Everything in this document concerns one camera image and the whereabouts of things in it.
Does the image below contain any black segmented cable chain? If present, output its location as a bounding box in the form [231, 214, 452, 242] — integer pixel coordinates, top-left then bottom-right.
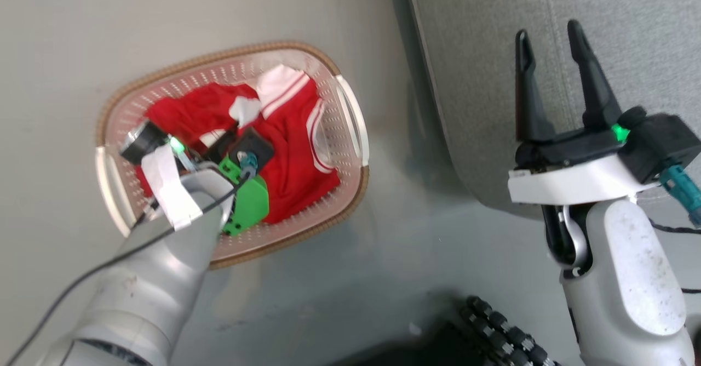
[459, 296, 560, 366]

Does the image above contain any teal camera cable plug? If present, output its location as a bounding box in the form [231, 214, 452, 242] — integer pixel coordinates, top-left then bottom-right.
[238, 151, 259, 179]
[659, 164, 701, 227]

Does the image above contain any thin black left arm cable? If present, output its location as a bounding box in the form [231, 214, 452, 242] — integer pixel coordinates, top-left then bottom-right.
[4, 170, 255, 366]

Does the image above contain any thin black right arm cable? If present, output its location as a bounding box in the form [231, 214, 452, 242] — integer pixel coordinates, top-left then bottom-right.
[648, 217, 701, 236]

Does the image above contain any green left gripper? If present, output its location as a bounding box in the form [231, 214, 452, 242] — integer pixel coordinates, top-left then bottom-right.
[205, 129, 270, 237]

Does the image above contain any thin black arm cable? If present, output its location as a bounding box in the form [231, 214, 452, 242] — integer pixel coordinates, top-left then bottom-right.
[648, 217, 701, 236]
[4, 170, 255, 366]

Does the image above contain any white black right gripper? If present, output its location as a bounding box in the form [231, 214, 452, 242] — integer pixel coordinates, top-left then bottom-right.
[508, 20, 660, 205]

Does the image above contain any red garment with white trim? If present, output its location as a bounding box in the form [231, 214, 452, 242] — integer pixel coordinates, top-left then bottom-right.
[134, 65, 341, 225]

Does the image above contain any white perforated basket brown rim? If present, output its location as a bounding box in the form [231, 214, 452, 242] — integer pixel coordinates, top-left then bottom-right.
[95, 40, 370, 271]

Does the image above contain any grey fabric sofa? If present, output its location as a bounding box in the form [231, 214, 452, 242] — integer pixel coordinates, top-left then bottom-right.
[404, 0, 701, 230]

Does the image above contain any teal right camera cable plug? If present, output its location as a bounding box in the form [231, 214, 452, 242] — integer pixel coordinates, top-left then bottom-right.
[659, 164, 701, 227]

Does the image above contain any teal left camera cable plug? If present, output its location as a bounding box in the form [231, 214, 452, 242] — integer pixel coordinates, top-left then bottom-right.
[238, 151, 259, 179]

